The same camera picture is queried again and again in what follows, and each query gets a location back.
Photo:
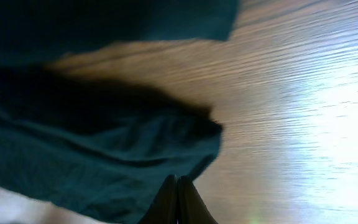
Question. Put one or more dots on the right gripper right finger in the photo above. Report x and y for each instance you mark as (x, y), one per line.
(192, 209)

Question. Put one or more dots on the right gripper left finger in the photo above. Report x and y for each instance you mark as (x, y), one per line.
(163, 209)

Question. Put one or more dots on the dark green shorts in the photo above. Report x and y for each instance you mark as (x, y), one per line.
(100, 149)

